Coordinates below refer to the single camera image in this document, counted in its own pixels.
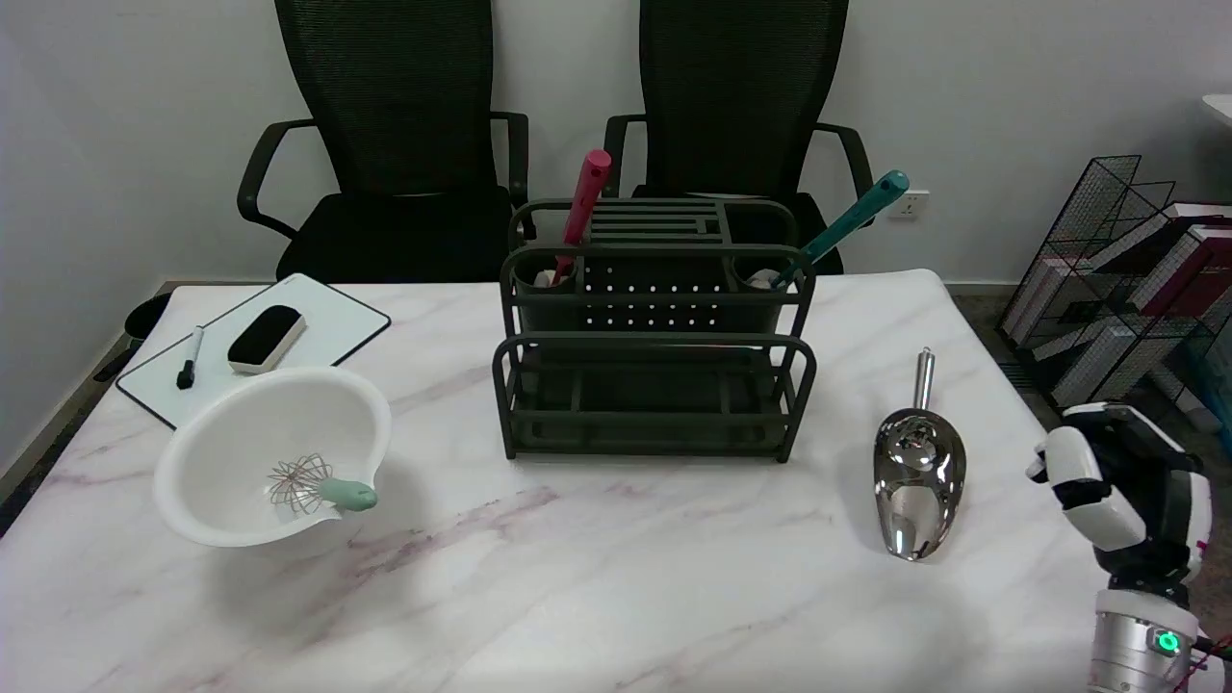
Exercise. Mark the white plastic mixing bowl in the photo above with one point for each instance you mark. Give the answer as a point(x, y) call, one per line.
point(231, 452)

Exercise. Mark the shiny steel scoop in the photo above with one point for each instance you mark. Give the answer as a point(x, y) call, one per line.
point(914, 481)

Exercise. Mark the black whiteboard marker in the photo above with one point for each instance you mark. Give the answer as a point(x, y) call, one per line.
point(190, 361)

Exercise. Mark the black mesh office chair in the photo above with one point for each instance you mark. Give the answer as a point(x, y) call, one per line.
point(741, 96)
point(395, 115)

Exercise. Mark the black white whiteboard eraser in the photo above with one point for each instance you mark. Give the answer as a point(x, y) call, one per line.
point(268, 337)

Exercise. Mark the small white whiteboard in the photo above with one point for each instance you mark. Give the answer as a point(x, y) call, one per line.
point(332, 322)

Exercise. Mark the white desk corner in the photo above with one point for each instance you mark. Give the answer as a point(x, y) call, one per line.
point(1220, 106)

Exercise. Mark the dark maroon book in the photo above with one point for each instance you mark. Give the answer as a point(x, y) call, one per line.
point(1193, 279)

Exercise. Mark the white wall power outlet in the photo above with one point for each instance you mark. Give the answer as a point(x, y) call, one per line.
point(909, 205)

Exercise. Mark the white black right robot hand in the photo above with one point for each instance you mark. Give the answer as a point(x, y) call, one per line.
point(1107, 500)

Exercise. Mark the teal sponge bottle brush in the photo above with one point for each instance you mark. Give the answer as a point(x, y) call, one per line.
point(847, 219)

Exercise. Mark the pink sponge bottle brush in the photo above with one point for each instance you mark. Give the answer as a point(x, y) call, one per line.
point(587, 197)

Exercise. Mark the dark green metal dish rack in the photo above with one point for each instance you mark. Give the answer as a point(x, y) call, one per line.
point(654, 395)

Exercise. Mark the white black cover book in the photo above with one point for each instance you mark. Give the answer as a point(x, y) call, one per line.
point(1155, 236)

